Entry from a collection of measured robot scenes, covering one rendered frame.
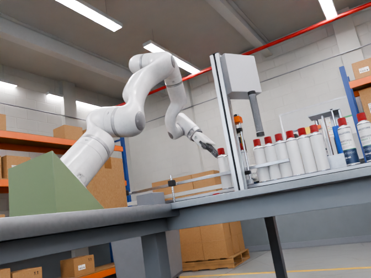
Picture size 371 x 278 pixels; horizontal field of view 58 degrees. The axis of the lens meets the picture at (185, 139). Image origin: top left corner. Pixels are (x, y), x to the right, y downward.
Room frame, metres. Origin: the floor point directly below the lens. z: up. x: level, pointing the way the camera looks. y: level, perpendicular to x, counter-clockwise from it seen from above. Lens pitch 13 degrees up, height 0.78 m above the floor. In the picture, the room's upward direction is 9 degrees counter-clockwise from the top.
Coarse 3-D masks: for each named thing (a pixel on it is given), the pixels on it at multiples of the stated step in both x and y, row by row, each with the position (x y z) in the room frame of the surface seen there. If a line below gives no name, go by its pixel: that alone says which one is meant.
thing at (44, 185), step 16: (32, 160) 0.94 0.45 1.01; (48, 160) 0.90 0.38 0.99; (16, 176) 1.00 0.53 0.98; (32, 176) 0.95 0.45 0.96; (48, 176) 0.90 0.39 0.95; (64, 176) 0.91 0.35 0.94; (16, 192) 1.00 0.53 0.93; (32, 192) 0.95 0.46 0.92; (48, 192) 0.90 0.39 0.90; (64, 192) 0.91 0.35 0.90; (80, 192) 0.95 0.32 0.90; (16, 208) 1.00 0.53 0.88; (32, 208) 0.95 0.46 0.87; (48, 208) 0.91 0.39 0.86; (64, 208) 0.90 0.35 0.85; (80, 208) 0.95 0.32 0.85; (96, 208) 0.99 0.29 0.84
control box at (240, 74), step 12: (228, 60) 1.41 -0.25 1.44; (240, 60) 1.44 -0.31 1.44; (252, 60) 1.47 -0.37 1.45; (228, 72) 1.40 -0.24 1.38; (240, 72) 1.43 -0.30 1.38; (252, 72) 1.46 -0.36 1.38; (228, 84) 1.41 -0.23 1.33; (240, 84) 1.42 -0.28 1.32; (252, 84) 1.46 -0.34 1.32; (228, 96) 1.45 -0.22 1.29; (240, 96) 1.48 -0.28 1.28
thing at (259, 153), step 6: (258, 138) 1.54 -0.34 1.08; (258, 144) 1.54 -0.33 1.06; (258, 150) 1.53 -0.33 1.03; (258, 156) 1.53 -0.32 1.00; (264, 156) 1.54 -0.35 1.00; (258, 162) 1.53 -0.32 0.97; (264, 162) 1.53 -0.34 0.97; (258, 168) 1.54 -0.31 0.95; (264, 168) 1.53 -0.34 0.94; (258, 174) 1.54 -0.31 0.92; (264, 174) 1.53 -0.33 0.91; (264, 180) 1.53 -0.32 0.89; (270, 180) 1.54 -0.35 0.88
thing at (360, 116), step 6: (360, 114) 1.33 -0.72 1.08; (360, 120) 1.34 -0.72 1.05; (366, 120) 1.33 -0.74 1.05; (360, 126) 1.33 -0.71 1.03; (366, 126) 1.32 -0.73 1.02; (360, 132) 1.34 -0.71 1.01; (366, 132) 1.32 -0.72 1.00; (366, 138) 1.33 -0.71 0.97; (366, 144) 1.33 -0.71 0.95; (366, 150) 1.34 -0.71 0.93; (366, 156) 1.35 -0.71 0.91
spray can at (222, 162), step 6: (222, 150) 1.62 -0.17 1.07; (222, 156) 1.61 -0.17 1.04; (222, 162) 1.61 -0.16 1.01; (222, 168) 1.61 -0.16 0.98; (228, 168) 1.62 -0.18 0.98; (228, 174) 1.61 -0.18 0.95; (222, 180) 1.62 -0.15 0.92; (228, 180) 1.61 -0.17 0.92; (222, 186) 1.63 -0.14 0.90; (228, 186) 1.61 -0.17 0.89
